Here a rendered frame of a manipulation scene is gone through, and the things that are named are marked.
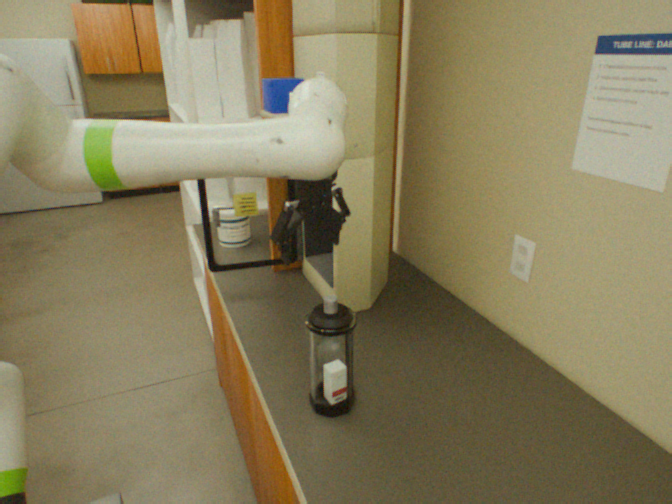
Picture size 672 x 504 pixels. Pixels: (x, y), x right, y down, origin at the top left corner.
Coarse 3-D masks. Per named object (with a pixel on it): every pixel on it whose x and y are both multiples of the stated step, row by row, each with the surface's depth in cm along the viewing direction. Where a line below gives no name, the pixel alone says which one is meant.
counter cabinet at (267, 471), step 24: (216, 312) 202; (216, 336) 221; (216, 360) 243; (240, 360) 154; (240, 384) 165; (240, 408) 177; (240, 432) 192; (264, 432) 131; (264, 456) 139; (264, 480) 148; (288, 480) 109
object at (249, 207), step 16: (208, 192) 145; (224, 192) 146; (240, 192) 147; (256, 192) 149; (272, 192) 150; (224, 208) 148; (240, 208) 149; (256, 208) 151; (272, 208) 152; (224, 224) 150; (240, 224) 151; (256, 224) 153; (272, 224) 154; (224, 240) 152; (240, 240) 154; (256, 240) 155; (224, 256) 154; (240, 256) 156; (256, 256) 157; (272, 256) 159
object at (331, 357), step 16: (352, 320) 95; (320, 336) 93; (336, 336) 93; (352, 336) 96; (320, 352) 95; (336, 352) 94; (352, 352) 98; (320, 368) 96; (336, 368) 96; (352, 368) 100; (320, 384) 98; (336, 384) 97; (352, 384) 102; (320, 400) 100; (336, 400) 99
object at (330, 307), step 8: (328, 296) 95; (320, 304) 98; (328, 304) 93; (336, 304) 94; (312, 312) 95; (320, 312) 95; (328, 312) 94; (336, 312) 95; (344, 312) 95; (312, 320) 94; (320, 320) 93; (328, 320) 92; (336, 320) 92; (344, 320) 93; (328, 328) 92
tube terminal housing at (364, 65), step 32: (320, 64) 120; (352, 64) 113; (384, 64) 121; (352, 96) 116; (384, 96) 125; (352, 128) 119; (384, 128) 129; (352, 160) 122; (384, 160) 134; (352, 192) 125; (384, 192) 139; (352, 224) 129; (384, 224) 144; (352, 256) 133; (384, 256) 150; (320, 288) 150; (352, 288) 137
